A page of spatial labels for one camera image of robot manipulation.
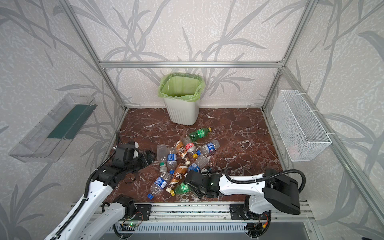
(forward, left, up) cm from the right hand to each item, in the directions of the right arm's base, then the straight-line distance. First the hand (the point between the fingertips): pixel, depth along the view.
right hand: (184, 181), depth 79 cm
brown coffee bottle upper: (+18, +3, -1) cm, 19 cm away
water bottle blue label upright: (+12, +9, 0) cm, 15 cm away
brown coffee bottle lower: (+5, +3, -1) cm, 6 cm away
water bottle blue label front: (-1, +13, -2) cm, 13 cm away
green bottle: (-4, +1, 0) cm, 4 cm away
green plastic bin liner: (+62, +6, +15) cm, 64 cm away
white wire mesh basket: (+11, -51, +29) cm, 60 cm away
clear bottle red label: (+21, -2, -1) cm, 21 cm away
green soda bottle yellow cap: (+31, -8, -1) cm, 32 cm away
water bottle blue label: (+21, -14, -2) cm, 25 cm away
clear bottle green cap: (+17, +16, -2) cm, 23 cm away
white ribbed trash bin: (+40, +3, +10) cm, 41 cm away
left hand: (+11, +16, +10) cm, 22 cm away
